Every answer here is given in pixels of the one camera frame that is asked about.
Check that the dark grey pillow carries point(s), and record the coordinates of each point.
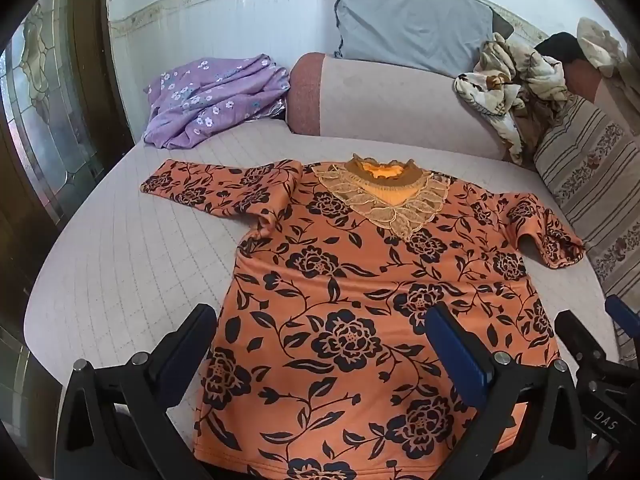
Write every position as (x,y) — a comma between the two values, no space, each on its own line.
(501,22)

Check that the brown cushion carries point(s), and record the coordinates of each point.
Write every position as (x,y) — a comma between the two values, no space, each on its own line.
(595,85)

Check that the striped floral pillow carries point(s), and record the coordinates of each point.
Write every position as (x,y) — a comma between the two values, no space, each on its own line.
(585,170)

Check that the cream floral blanket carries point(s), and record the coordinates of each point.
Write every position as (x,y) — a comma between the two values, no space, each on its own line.
(505,90)

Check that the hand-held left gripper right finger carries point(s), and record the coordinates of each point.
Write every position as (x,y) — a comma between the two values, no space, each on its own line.
(457,350)

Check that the cream cloth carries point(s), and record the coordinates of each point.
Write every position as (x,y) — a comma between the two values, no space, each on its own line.
(597,40)

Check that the orange floral blouse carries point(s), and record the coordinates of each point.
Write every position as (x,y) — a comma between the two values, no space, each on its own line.
(350,270)

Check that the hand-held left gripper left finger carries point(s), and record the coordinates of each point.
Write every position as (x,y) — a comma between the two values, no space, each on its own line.
(192,340)

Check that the purple floral cloth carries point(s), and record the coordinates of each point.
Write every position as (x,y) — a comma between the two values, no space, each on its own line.
(215,95)

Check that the pink bolster cushion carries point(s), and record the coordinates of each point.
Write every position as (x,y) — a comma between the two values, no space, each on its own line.
(390,105)

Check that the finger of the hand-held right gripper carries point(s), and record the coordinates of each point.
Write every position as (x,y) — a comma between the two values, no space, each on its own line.
(622,312)
(575,332)

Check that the black cloth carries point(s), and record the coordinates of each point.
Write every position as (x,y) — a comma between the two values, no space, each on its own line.
(557,45)

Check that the wooden stained glass door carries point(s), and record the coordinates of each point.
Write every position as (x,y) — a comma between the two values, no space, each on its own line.
(45,85)

